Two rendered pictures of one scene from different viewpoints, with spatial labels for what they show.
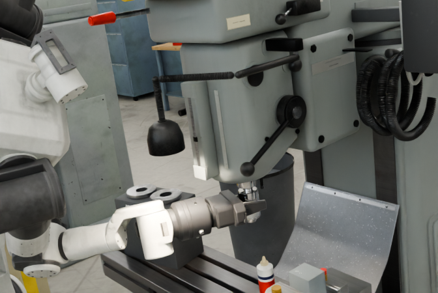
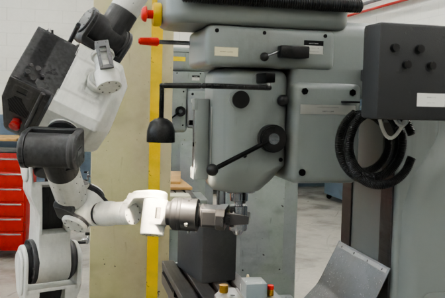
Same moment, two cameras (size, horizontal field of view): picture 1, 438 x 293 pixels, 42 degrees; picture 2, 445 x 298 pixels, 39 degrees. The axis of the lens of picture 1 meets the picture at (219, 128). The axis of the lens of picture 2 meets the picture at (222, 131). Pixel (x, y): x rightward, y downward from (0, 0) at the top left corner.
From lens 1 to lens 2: 80 cm
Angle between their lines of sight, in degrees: 28
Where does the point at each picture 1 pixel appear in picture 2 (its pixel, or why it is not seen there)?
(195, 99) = (196, 110)
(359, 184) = (370, 246)
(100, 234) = (117, 206)
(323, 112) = (308, 149)
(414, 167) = (410, 233)
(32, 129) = (78, 106)
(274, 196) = not seen: outside the picture
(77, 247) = (100, 213)
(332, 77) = (325, 122)
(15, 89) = (81, 79)
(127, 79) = not seen: hidden behind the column
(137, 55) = not seen: hidden behind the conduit
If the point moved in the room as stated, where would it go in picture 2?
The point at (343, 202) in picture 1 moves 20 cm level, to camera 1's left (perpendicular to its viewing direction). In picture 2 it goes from (356, 261) to (289, 252)
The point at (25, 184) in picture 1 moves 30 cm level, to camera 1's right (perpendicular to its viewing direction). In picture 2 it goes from (54, 136) to (155, 142)
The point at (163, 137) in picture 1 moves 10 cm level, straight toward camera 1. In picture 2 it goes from (153, 128) to (135, 129)
